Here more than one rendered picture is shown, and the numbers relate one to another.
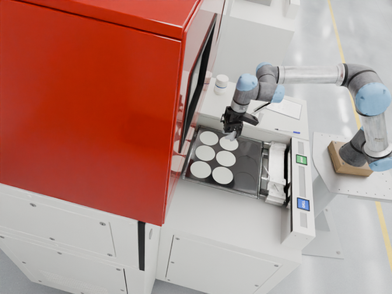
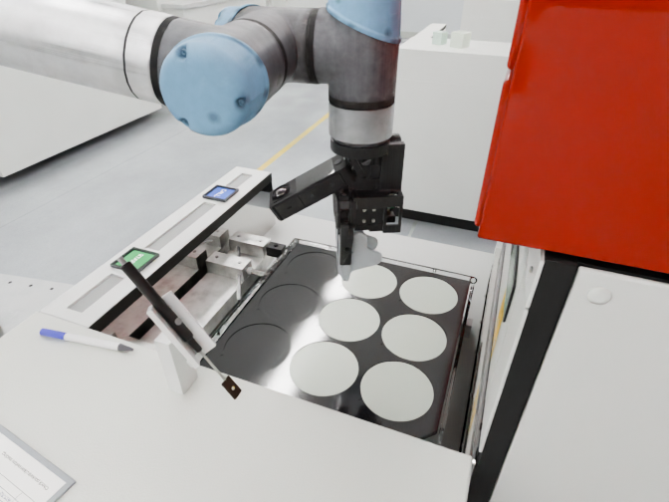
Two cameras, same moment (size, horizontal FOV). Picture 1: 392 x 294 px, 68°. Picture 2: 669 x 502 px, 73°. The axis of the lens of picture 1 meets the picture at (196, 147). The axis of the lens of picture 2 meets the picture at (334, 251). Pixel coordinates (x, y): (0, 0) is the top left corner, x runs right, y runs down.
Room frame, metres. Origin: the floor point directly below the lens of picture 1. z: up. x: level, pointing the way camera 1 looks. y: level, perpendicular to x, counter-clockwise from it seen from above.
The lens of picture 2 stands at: (1.47, -0.02, 1.41)
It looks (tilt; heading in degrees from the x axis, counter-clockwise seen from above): 35 degrees down; 198
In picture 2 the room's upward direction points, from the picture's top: straight up
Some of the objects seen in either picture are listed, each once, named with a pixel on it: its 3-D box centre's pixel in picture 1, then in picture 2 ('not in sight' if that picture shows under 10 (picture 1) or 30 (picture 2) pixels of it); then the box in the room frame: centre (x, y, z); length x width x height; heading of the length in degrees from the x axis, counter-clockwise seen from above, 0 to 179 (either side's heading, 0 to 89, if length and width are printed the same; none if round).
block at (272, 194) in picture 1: (276, 195); (250, 243); (0.80, -0.41, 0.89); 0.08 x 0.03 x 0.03; 86
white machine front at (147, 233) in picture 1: (174, 160); (517, 224); (0.77, 0.08, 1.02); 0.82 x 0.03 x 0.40; 176
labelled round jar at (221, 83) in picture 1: (220, 84); not in sight; (1.40, -0.07, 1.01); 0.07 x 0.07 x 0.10
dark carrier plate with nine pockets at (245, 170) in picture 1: (226, 158); (348, 320); (0.95, -0.16, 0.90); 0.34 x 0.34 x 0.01; 86
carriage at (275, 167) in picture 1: (275, 172); (208, 302); (0.95, -0.42, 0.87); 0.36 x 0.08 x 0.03; 176
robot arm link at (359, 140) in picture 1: (370, 136); not in sight; (1.17, -0.87, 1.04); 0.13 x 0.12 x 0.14; 6
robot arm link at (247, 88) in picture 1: (245, 89); (359, 47); (0.97, -0.15, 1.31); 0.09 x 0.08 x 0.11; 96
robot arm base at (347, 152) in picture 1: (356, 150); not in sight; (1.18, -0.87, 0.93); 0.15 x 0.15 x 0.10
